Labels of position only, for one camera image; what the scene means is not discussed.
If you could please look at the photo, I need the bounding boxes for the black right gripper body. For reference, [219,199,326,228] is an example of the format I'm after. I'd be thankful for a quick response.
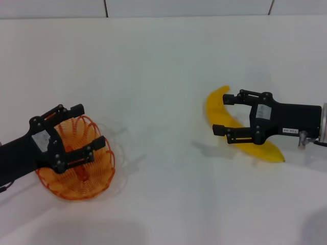
[249,91,322,145]

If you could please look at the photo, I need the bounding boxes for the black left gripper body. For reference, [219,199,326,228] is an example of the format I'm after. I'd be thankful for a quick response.
[0,116,68,187]

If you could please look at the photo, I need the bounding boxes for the yellow banana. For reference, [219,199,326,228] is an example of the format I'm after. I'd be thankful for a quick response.
[205,85,286,163]

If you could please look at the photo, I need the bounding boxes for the orange wire basket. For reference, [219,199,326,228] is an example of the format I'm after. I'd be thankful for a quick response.
[34,115,116,202]

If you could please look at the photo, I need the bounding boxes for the right wrist cable with plug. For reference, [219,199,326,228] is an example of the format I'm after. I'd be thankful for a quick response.
[297,130,327,149]

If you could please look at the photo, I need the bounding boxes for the wrist cable with plug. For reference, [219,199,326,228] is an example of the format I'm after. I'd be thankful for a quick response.
[297,130,327,149]
[0,181,14,194]

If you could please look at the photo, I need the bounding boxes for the left wrist cable with plug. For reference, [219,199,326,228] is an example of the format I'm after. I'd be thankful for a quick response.
[0,181,14,194]

